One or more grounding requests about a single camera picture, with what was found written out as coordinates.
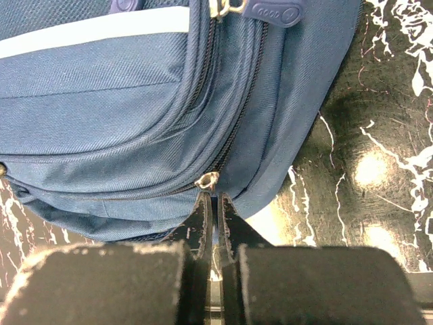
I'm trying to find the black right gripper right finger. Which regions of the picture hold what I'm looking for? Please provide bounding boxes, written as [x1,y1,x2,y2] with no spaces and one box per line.
[218,194,425,324]

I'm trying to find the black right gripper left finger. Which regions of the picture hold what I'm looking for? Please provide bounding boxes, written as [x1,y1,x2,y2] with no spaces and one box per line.
[1,193,212,324]

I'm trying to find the navy blue student backpack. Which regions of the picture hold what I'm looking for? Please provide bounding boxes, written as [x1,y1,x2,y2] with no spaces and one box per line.
[1,1,361,241]

